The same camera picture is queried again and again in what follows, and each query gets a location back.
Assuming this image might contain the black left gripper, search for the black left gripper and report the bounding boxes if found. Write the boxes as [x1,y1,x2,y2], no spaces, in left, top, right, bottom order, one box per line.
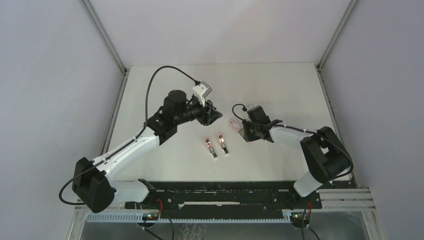
[174,95,222,126]

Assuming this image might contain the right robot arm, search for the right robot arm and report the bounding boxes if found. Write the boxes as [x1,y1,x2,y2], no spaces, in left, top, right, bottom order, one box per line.
[242,120,354,208]

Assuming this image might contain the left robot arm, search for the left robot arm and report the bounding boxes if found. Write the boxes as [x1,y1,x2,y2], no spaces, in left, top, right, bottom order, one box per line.
[71,90,223,213]

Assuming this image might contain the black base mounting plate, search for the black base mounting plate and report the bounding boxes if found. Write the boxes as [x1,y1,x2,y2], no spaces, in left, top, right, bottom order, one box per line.
[103,181,322,220]

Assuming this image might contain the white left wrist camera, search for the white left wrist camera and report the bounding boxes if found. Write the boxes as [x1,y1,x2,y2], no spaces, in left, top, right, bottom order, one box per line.
[192,81,213,107]

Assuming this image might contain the black left camera cable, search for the black left camera cable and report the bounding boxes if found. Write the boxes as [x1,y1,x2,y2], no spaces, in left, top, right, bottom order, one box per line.
[143,65,202,128]

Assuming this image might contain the white slotted cable duct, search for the white slotted cable duct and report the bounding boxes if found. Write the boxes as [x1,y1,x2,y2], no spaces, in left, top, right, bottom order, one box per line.
[86,212,292,224]

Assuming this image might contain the aluminium front extrusion rail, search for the aluminium front extrusion rail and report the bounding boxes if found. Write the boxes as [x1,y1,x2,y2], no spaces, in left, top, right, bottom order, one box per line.
[75,188,377,213]

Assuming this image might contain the aluminium right frame rail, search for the aluminium right frame rail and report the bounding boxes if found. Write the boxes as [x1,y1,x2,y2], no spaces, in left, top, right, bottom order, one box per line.
[316,0,360,190]

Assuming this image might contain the aluminium frame rail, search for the aluminium frame rail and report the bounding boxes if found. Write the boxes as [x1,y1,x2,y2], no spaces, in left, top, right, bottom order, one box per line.
[80,0,127,154]
[316,0,360,190]

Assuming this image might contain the aluminium left frame rail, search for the aluminium left frame rail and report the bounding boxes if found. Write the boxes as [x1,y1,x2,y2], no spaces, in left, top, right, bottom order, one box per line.
[80,0,127,154]

